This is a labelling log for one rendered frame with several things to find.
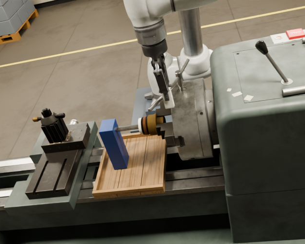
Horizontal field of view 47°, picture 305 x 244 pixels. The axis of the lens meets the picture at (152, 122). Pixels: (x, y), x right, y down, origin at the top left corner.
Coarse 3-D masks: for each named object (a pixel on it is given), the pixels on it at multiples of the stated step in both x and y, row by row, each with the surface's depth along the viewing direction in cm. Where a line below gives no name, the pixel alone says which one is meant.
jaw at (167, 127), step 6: (156, 126) 138; (162, 126) 137; (168, 126) 136; (162, 132) 134; (168, 132) 132; (162, 138) 136; (168, 138) 130; (174, 138) 130; (180, 138) 128; (168, 144) 132; (180, 144) 129
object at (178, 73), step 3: (177, 72) 124; (180, 72) 124; (177, 75) 125; (180, 75) 125; (180, 78) 126; (180, 81) 126; (180, 84) 127; (183, 84) 128; (180, 87) 129; (180, 90) 130; (183, 90) 130
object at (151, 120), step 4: (148, 116) 142; (152, 116) 141; (156, 116) 142; (160, 116) 142; (164, 116) 143; (144, 120) 141; (148, 120) 140; (152, 120) 140; (156, 120) 141; (160, 120) 140; (164, 120) 145; (144, 124) 141; (148, 124) 140; (152, 124) 140; (144, 128) 141; (148, 128) 140; (152, 128) 140; (144, 132) 142; (148, 132) 142; (152, 132) 141; (156, 132) 140
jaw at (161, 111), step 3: (162, 102) 141; (162, 105) 141; (159, 108) 141; (162, 108) 141; (165, 108) 141; (168, 108) 141; (156, 111) 142; (159, 111) 141; (162, 111) 141; (165, 111) 141; (168, 111) 141; (156, 114) 142; (159, 114) 141; (162, 114) 141; (165, 114) 141; (168, 114) 141
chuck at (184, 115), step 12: (192, 84) 132; (180, 96) 128; (192, 96) 127; (180, 108) 126; (192, 108) 125; (180, 120) 126; (192, 120) 125; (180, 132) 126; (192, 132) 126; (192, 144) 128; (180, 156) 133; (192, 156) 134
